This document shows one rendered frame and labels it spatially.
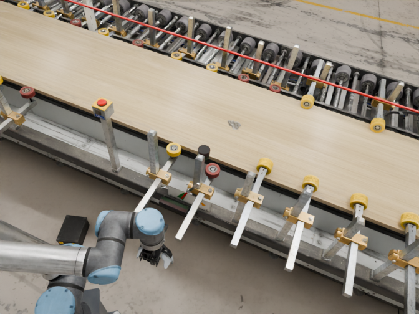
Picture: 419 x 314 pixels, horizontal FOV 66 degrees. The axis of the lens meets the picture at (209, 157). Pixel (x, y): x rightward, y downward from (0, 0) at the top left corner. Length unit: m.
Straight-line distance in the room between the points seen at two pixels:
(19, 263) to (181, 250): 1.51
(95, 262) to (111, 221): 0.14
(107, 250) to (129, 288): 1.33
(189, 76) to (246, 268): 1.42
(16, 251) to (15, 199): 1.82
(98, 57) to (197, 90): 0.76
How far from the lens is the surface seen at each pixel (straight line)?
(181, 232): 1.56
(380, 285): 1.93
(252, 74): 2.43
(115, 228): 1.11
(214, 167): 1.72
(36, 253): 1.11
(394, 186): 2.03
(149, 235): 1.10
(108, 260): 1.06
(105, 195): 2.73
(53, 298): 1.53
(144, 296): 2.36
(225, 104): 2.07
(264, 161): 1.71
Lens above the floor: 2.27
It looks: 51 degrees down
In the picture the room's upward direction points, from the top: 8 degrees clockwise
